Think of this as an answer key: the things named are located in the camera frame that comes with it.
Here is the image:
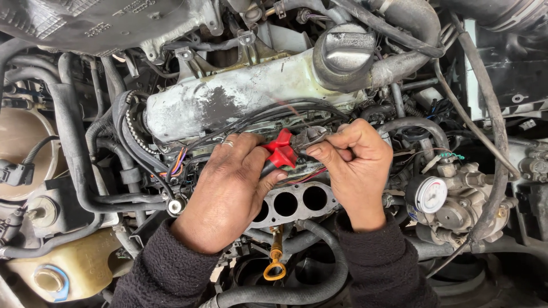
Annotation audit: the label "metal intake port flange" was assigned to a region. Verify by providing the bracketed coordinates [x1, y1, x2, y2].
[250, 181, 341, 229]

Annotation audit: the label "black electrical connector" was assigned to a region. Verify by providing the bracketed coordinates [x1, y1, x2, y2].
[0, 159, 36, 187]

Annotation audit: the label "person's right hand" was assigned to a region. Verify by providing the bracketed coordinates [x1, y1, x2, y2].
[306, 118, 394, 233]

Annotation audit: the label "red handled pliers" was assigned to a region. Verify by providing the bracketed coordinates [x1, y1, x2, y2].
[259, 126, 332, 179]

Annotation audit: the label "black plastic engine cover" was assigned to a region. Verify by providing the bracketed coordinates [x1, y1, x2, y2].
[0, 0, 224, 60]

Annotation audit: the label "black plastic housing box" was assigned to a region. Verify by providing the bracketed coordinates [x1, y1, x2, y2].
[464, 17, 548, 121]

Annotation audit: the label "weathered white valve cover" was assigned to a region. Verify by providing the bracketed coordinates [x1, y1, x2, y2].
[146, 50, 370, 144]

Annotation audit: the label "small silver round fitting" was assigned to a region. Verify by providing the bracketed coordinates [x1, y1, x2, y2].
[166, 197, 187, 217]

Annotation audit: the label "toothed timing belt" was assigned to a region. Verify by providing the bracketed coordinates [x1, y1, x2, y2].
[123, 90, 162, 157]

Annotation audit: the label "short black bent hose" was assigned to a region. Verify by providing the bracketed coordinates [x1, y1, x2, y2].
[376, 116, 450, 151]

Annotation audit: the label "grey oil filler cap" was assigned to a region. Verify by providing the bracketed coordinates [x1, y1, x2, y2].
[312, 23, 378, 93]

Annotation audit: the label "long grey rubber hose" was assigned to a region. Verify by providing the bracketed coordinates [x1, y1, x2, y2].
[453, 21, 511, 245]

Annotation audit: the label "large grey air intake hose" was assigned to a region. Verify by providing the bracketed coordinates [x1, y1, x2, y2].
[330, 0, 447, 90]

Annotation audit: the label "beige round fluid tank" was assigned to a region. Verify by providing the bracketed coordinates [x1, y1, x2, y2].
[0, 107, 61, 202]

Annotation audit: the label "person's left hand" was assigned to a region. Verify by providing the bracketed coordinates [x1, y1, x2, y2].
[170, 132, 289, 256]

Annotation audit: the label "yellowed coolant reservoir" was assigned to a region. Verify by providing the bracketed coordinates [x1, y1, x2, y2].
[6, 227, 134, 303]

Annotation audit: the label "white round pressure gauge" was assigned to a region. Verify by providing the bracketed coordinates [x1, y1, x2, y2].
[414, 175, 448, 214]

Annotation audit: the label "blue reservoir cap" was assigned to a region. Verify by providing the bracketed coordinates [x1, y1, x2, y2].
[33, 264, 70, 303]

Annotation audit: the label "metal gas pressure regulator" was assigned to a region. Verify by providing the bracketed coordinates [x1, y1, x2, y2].
[404, 159, 519, 248]

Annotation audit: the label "yellow dipstick handle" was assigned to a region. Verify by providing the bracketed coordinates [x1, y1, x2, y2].
[262, 227, 287, 282]

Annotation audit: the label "curved black coolant hose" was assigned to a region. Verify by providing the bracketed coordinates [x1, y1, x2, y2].
[3, 65, 173, 214]

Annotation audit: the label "black wire bundle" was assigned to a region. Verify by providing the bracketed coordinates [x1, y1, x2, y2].
[165, 98, 350, 181]

